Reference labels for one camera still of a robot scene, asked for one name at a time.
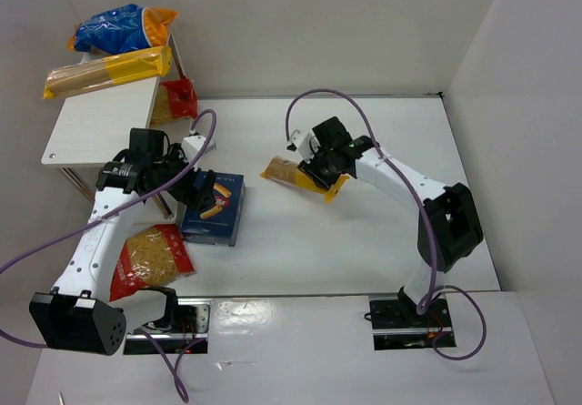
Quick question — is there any white wooden shelf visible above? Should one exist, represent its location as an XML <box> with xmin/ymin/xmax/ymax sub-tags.
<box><xmin>41</xmin><ymin>34</ymin><xmax>186</xmax><ymax>202</ymax></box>

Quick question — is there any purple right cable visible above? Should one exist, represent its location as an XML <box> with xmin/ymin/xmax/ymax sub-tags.
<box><xmin>284</xmin><ymin>87</ymin><xmax>487</xmax><ymax>361</ymax></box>

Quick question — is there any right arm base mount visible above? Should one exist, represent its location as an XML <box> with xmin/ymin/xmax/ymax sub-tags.
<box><xmin>364</xmin><ymin>294</ymin><xmax>457</xmax><ymax>351</ymax></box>

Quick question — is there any red pasta bag under shelf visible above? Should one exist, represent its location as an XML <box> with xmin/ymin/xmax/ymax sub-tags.
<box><xmin>150</xmin><ymin>77</ymin><xmax>198</xmax><ymax>126</ymax></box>

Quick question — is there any yellow spaghetti bag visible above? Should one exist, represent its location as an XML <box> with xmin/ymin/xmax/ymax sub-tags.
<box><xmin>43</xmin><ymin>46</ymin><xmax>172</xmax><ymax>99</ymax></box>
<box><xmin>260</xmin><ymin>156</ymin><xmax>348</xmax><ymax>204</ymax></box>

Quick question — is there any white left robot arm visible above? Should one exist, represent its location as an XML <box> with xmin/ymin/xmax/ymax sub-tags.
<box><xmin>29</xmin><ymin>128</ymin><xmax>216</xmax><ymax>355</ymax></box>

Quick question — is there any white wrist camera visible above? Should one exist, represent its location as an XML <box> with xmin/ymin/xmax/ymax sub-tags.
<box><xmin>286</xmin><ymin>129</ymin><xmax>320</xmax><ymax>163</ymax></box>
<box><xmin>181</xmin><ymin>134</ymin><xmax>216</xmax><ymax>162</ymax></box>

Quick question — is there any blue orange pasta bag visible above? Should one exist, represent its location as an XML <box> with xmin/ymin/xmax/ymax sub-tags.
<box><xmin>67</xmin><ymin>4</ymin><xmax>178</xmax><ymax>55</ymax></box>

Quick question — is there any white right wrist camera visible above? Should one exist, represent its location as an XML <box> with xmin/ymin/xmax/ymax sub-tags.
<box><xmin>286</xmin><ymin>129</ymin><xmax>320</xmax><ymax>163</ymax></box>

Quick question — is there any red macaroni pasta bag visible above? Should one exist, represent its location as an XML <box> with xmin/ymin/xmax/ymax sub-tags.
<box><xmin>110</xmin><ymin>225</ymin><xmax>196</xmax><ymax>301</ymax></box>

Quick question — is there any blue Barilla pasta box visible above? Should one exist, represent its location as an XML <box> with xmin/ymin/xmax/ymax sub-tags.
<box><xmin>180</xmin><ymin>173</ymin><xmax>246</xmax><ymax>247</ymax></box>

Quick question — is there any yellow spaghetti bag on shelf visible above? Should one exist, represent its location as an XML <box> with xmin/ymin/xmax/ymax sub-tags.
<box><xmin>43</xmin><ymin>46</ymin><xmax>172</xmax><ymax>99</ymax></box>

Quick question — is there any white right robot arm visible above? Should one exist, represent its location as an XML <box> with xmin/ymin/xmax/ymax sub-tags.
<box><xmin>287</xmin><ymin>116</ymin><xmax>484</xmax><ymax>313</ymax></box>

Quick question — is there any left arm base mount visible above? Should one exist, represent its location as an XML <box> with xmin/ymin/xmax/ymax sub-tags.
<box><xmin>140</xmin><ymin>297</ymin><xmax>212</xmax><ymax>356</ymax></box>

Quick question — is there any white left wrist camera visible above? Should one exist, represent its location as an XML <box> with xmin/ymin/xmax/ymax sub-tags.
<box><xmin>181</xmin><ymin>134</ymin><xmax>216</xmax><ymax>162</ymax></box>

